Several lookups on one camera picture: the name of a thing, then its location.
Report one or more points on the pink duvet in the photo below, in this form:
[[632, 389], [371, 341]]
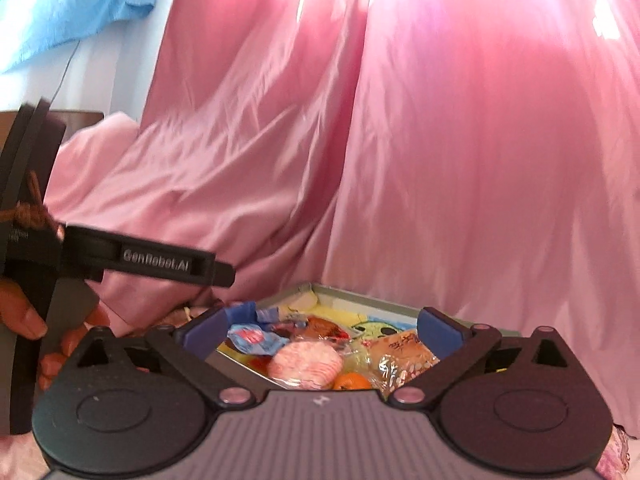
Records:
[[95, 160]]

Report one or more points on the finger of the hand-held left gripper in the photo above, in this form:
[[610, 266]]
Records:
[[217, 272]]

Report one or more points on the blue cloth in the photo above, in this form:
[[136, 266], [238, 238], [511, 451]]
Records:
[[65, 5]]

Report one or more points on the pink satin curtain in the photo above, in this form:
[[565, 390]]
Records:
[[400, 135]]

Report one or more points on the blue tape scrap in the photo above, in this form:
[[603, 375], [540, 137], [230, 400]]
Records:
[[242, 311]]

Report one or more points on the orange tangerine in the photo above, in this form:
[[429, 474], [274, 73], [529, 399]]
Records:
[[352, 382]]

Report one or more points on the polka dot cracker packet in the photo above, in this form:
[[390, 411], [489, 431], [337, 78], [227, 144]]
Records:
[[405, 360]]

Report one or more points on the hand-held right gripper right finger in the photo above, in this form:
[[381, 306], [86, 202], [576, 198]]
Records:
[[440, 332]]

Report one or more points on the blue candy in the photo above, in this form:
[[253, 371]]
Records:
[[270, 315]]

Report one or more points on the person's left hand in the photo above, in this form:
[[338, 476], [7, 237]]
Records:
[[25, 317]]

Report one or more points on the pink striped cake packet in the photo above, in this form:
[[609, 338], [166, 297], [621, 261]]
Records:
[[307, 365]]

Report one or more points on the grey tin tray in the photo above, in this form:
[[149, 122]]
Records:
[[360, 305]]

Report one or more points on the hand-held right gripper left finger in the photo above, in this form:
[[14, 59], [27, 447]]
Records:
[[206, 334]]

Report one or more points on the blue white snack packet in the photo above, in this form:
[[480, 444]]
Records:
[[255, 337]]

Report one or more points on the dark wooden headboard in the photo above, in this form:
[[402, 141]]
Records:
[[80, 122]]

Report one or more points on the floral bedsheet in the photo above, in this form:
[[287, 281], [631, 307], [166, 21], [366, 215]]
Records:
[[620, 455]]

